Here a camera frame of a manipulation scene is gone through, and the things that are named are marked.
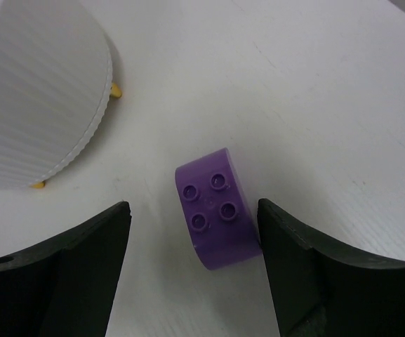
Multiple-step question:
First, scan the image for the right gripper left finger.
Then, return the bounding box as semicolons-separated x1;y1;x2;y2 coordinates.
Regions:
0;201;131;336

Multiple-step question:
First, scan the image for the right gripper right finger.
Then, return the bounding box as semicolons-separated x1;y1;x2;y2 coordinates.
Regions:
257;199;405;336

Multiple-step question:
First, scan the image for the purple butterfly curved lego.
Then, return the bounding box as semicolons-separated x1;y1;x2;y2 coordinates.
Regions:
175;148;262;270

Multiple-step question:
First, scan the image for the white round divided container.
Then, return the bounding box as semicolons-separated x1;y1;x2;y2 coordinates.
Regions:
0;1;113;189

